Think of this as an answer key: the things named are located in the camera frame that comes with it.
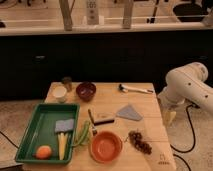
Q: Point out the grey towel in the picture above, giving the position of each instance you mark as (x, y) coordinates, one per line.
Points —
(128, 112)

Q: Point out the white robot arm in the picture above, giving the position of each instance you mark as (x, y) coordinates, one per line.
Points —
(185, 83)

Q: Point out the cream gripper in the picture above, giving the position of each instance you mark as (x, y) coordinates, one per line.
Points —
(168, 115)

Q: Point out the orange red bowl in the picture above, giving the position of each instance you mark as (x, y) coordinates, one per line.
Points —
(105, 147)

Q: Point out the small paint brush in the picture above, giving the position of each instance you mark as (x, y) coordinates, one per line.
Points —
(94, 130)

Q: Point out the yellow corn cob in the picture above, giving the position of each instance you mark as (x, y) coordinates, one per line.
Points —
(62, 141)

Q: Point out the orange fruit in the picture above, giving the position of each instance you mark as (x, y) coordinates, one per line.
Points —
(43, 152)

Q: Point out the white cup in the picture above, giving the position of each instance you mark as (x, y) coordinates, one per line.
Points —
(60, 94)

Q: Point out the green pea pod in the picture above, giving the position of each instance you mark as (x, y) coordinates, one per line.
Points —
(82, 135)

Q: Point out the dark maroon bowl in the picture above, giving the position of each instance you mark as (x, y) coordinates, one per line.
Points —
(86, 91)

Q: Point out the bunch of dark grapes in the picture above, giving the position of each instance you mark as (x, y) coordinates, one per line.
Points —
(136, 139)

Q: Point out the dark rectangular block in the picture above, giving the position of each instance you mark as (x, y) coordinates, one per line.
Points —
(102, 118)

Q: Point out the green plastic tray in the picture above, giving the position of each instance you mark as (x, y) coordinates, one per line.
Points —
(41, 131)

